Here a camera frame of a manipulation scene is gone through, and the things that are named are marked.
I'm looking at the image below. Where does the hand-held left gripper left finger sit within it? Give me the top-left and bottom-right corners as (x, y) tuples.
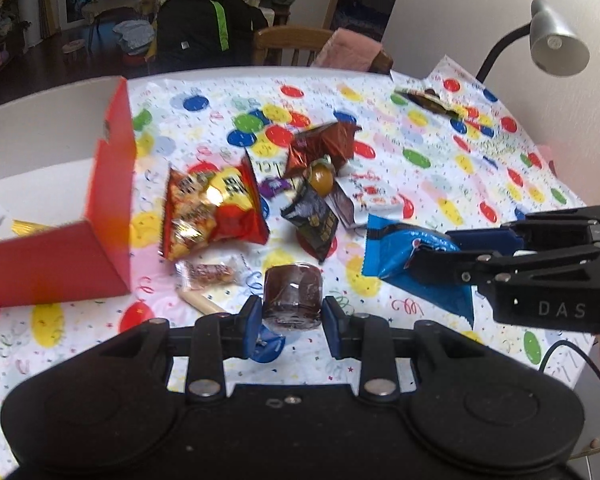
(116, 295), (266, 404)

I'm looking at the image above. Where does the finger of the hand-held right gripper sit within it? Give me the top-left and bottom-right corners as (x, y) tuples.
(445, 205), (600, 253)
(410, 241), (600, 291)

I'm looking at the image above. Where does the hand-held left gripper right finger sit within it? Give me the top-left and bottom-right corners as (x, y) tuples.
(321, 296), (453, 404)

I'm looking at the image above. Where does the chocolate roll cake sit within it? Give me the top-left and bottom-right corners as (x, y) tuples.
(261, 261), (325, 334)

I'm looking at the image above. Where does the blue snack packet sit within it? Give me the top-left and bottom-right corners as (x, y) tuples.
(361, 213), (476, 329)

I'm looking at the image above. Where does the cream sausage stick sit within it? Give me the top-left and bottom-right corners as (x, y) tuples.
(179, 287), (222, 317)

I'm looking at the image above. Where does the clear red candy bar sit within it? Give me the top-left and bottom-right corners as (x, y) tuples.
(174, 255), (246, 294)

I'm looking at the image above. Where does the white spouted jelly pouch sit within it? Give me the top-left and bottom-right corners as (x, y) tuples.
(330, 167), (406, 229)

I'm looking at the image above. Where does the black snack packet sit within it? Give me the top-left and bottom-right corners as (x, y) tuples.
(280, 182), (340, 264)

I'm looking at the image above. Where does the red snack bag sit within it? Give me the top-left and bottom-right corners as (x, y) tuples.
(159, 155), (272, 262)

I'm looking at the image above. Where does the brown foil snack bag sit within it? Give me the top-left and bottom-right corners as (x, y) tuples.
(285, 121), (363, 181)

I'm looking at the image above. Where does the red cardboard box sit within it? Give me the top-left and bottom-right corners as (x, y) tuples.
(0, 76), (137, 308)

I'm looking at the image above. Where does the purple candy wrapper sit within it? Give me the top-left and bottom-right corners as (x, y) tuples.
(257, 176), (294, 201)

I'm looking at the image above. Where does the dark flat snack packet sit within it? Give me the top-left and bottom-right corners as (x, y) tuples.
(394, 87), (469, 122)

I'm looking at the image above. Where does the golden round candy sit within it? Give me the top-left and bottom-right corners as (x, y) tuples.
(307, 159), (337, 195)

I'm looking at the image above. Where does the grey desk lamp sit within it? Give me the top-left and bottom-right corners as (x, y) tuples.
(475, 0), (591, 83)

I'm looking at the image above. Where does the pink cloth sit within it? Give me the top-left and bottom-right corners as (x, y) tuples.
(312, 27), (384, 74)

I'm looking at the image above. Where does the yellow candy packet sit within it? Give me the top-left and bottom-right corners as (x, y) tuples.
(12, 219), (57, 237)

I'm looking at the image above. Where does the wooden chair with slats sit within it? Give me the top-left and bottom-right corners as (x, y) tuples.
(254, 26), (395, 75)

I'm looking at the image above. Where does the black jacket with green stripe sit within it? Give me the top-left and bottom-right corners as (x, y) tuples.
(156, 0), (270, 74)

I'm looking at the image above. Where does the light blue cloth pile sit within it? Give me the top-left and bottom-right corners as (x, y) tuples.
(112, 20), (156, 55)

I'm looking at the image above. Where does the round wooden low table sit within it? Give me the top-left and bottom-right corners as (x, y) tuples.
(82, 0), (157, 41)

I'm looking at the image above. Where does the dark low cabinet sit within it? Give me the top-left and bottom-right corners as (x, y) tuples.
(0, 7), (32, 88)

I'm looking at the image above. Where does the black cable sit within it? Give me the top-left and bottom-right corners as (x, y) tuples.
(537, 339), (600, 387)

